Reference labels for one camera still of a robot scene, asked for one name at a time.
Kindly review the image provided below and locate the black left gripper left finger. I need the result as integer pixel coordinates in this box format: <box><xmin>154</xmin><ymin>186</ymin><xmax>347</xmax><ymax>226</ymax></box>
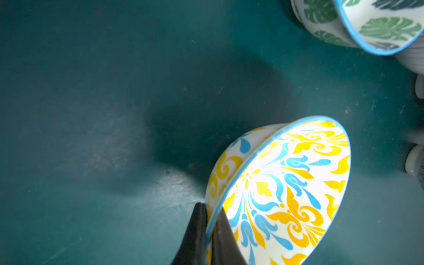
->
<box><xmin>171</xmin><ymin>203</ymin><xmax>207</xmax><ymax>265</ymax></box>

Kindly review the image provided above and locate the green monstera leaf bowl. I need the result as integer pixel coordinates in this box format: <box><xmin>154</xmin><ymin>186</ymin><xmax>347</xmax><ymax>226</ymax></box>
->
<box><xmin>291</xmin><ymin>0</ymin><xmax>424</xmax><ymax>56</ymax></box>

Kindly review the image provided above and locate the pink striped bowl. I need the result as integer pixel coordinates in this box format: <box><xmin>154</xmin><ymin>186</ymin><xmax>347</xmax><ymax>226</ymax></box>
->
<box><xmin>394</xmin><ymin>33</ymin><xmax>424</xmax><ymax>75</ymax></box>

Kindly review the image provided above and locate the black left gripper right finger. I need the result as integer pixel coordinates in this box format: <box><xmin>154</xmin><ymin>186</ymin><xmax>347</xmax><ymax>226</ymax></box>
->
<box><xmin>211</xmin><ymin>208</ymin><xmax>247</xmax><ymax>265</ymax></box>

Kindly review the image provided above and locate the maroon lattice pattern bowl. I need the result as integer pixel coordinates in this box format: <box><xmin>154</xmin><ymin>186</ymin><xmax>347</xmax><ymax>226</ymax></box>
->
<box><xmin>405</xmin><ymin>145</ymin><xmax>424</xmax><ymax>189</ymax></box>

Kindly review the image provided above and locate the yellow blue floral bowl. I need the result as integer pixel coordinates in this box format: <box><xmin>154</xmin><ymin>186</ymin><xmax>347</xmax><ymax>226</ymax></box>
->
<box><xmin>204</xmin><ymin>116</ymin><xmax>351</xmax><ymax>265</ymax></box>

